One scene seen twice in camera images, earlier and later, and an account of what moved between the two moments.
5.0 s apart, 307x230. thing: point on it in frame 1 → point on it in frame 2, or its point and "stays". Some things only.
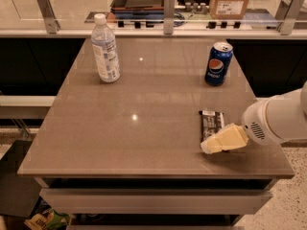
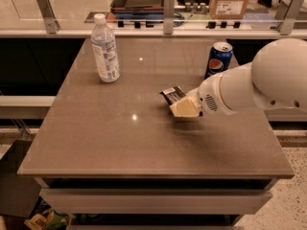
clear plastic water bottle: (105, 50) stays
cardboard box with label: (228, 2) stays
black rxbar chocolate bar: (212, 122) → (173, 95)
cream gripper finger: (232, 136) → (187, 107)
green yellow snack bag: (48, 218) stays
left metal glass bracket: (51, 24) stays
